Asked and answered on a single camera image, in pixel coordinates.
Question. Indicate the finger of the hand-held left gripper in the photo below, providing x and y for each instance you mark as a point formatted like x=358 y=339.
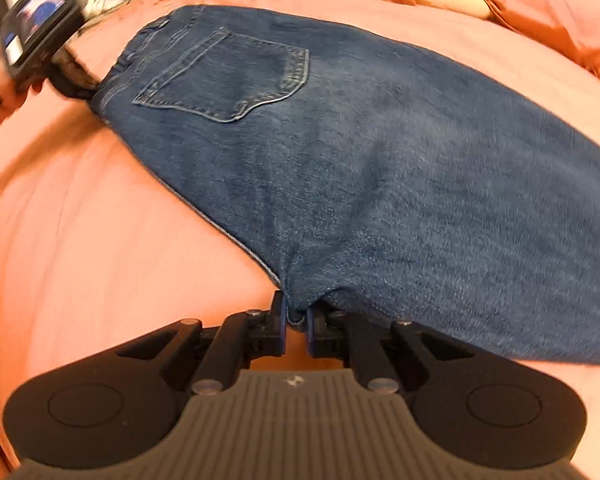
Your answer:
x=72 y=82

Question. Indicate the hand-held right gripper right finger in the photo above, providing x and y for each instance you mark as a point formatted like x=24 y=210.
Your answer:
x=310 y=330

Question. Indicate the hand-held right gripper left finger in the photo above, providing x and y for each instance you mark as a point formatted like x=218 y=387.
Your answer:
x=280 y=327

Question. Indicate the blue denim pants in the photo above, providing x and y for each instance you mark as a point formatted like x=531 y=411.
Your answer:
x=360 y=160

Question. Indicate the person's left hand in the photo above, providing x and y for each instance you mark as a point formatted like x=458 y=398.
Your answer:
x=2 y=97

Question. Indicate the white crumpled cloth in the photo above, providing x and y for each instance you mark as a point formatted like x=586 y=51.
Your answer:
x=100 y=2

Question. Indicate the orange bed sheet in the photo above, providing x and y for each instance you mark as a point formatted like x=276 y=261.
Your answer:
x=105 y=240

